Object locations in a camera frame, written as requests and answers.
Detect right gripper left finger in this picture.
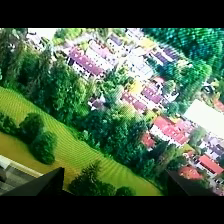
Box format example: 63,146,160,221
2,166,72,197

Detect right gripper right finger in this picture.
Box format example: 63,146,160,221
166,170,218,197

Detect silver frame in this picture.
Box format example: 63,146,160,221
0,154,44,197

